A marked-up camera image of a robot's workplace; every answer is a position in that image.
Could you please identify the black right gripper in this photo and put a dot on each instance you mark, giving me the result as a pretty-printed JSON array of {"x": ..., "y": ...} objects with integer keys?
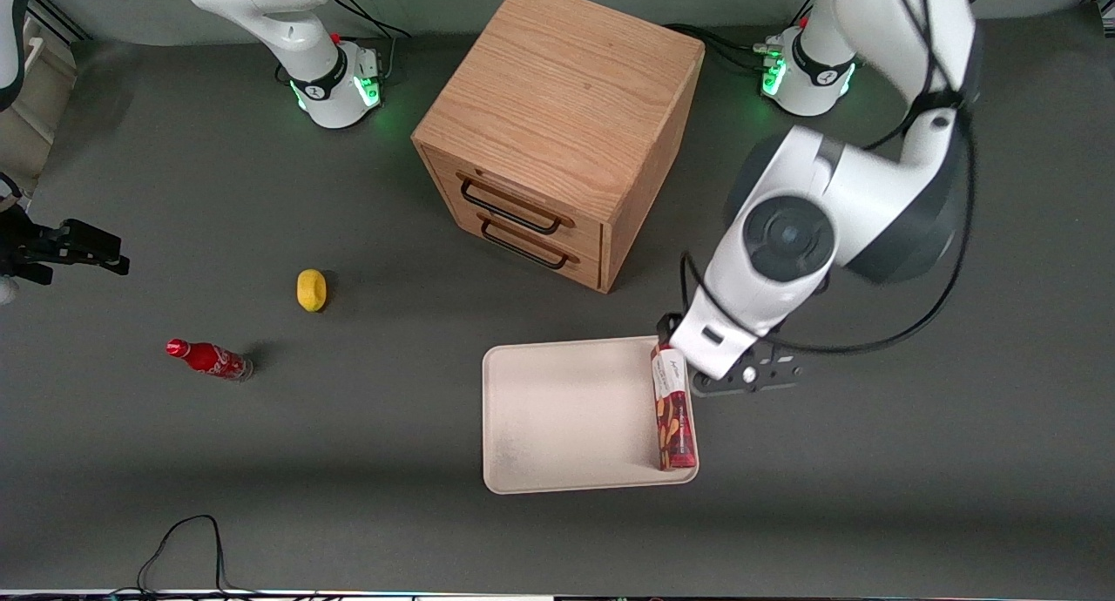
[{"x": 29, "y": 246}]

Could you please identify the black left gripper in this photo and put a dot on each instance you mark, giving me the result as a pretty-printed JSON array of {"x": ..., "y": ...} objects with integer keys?
[{"x": 665, "y": 325}]

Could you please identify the red cookie box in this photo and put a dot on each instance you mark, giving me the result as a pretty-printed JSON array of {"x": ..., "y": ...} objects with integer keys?
[{"x": 673, "y": 418}]

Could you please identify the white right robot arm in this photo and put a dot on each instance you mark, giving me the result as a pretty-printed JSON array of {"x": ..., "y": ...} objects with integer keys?
[{"x": 261, "y": 9}]

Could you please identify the beige box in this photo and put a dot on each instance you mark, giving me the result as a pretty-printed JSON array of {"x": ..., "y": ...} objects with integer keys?
[{"x": 35, "y": 104}]

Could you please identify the beige plastic tray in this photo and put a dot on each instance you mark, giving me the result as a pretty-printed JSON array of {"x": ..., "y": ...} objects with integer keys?
[{"x": 566, "y": 414}]

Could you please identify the red cola bottle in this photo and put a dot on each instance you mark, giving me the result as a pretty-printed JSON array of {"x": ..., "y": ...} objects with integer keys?
[{"x": 209, "y": 358}]

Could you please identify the wooden drawer front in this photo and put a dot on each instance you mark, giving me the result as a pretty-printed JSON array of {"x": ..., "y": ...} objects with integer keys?
[
  {"x": 575, "y": 231},
  {"x": 584, "y": 266}
]

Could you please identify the yellow lemon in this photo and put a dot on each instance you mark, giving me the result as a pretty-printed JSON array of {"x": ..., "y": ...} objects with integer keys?
[{"x": 312, "y": 290}]

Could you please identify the wooden drawer cabinet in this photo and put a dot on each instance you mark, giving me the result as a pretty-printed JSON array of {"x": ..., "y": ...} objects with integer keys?
[{"x": 566, "y": 87}]

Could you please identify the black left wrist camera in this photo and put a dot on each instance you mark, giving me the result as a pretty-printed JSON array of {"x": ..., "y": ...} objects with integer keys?
[{"x": 667, "y": 329}]

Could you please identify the aluminium frame rail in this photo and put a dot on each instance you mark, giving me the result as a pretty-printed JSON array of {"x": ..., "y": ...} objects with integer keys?
[
  {"x": 1106, "y": 9},
  {"x": 57, "y": 16}
]

